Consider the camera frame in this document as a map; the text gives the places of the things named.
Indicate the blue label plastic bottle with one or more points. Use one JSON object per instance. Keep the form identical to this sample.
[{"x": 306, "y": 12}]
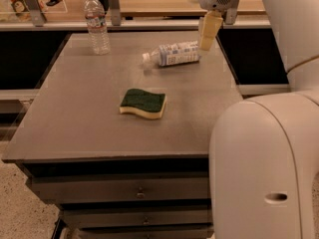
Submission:
[{"x": 172, "y": 54}]

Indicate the grey shelf post right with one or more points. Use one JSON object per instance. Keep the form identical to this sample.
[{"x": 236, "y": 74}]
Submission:
[{"x": 230, "y": 16}]

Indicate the green yellow sponge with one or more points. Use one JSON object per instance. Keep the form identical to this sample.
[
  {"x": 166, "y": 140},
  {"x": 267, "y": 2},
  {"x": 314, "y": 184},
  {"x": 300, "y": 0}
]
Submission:
[{"x": 143, "y": 104}]

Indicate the clear plastic water bottle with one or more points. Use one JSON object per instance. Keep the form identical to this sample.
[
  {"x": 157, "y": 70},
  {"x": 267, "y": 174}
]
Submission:
[{"x": 95, "y": 16}]

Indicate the grey shelf post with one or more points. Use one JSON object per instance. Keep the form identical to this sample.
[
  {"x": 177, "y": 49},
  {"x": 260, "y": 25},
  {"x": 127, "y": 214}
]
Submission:
[
  {"x": 114, "y": 8},
  {"x": 230, "y": 16},
  {"x": 37, "y": 17}
]

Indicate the grey metal drawer cabinet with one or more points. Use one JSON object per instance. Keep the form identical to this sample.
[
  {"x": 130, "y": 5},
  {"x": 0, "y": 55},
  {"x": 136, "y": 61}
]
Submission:
[{"x": 121, "y": 176}]

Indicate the small black object on shelf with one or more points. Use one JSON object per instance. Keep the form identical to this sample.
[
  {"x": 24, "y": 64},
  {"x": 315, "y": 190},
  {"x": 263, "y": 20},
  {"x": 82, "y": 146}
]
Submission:
[{"x": 51, "y": 3}]

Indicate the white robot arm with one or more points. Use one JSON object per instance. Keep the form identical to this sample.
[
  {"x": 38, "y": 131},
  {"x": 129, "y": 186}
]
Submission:
[{"x": 264, "y": 151}]

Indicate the colourful package on shelf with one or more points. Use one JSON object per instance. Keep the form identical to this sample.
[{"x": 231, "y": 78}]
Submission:
[{"x": 16, "y": 10}]

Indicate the grey shelf post middle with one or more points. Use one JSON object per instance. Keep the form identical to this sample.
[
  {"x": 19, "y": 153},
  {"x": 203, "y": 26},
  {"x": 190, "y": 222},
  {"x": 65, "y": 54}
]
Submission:
[{"x": 114, "y": 8}]

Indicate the grey shelf post left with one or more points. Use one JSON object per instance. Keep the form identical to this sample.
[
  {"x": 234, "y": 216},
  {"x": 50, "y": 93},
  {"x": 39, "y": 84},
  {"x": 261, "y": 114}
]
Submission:
[{"x": 37, "y": 17}]

